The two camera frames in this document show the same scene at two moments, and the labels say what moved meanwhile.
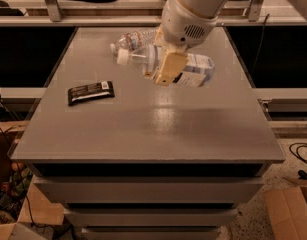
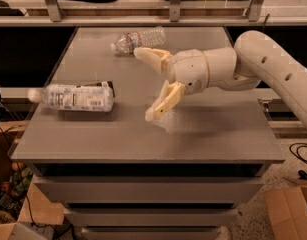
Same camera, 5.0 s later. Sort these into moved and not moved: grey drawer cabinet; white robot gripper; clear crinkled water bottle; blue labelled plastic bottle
Moved: blue labelled plastic bottle; white robot gripper
Not moved: clear crinkled water bottle; grey drawer cabinet
